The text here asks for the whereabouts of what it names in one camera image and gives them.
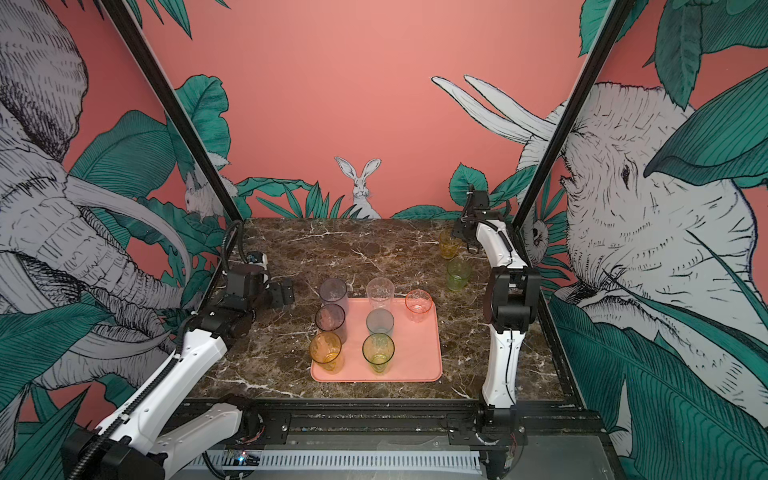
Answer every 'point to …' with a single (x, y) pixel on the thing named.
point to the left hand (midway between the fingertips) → (275, 279)
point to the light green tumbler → (378, 349)
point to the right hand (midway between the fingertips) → (461, 227)
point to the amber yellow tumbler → (326, 351)
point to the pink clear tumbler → (418, 302)
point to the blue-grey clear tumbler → (334, 291)
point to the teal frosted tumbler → (380, 321)
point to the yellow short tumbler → (449, 245)
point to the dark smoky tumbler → (332, 318)
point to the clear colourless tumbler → (380, 292)
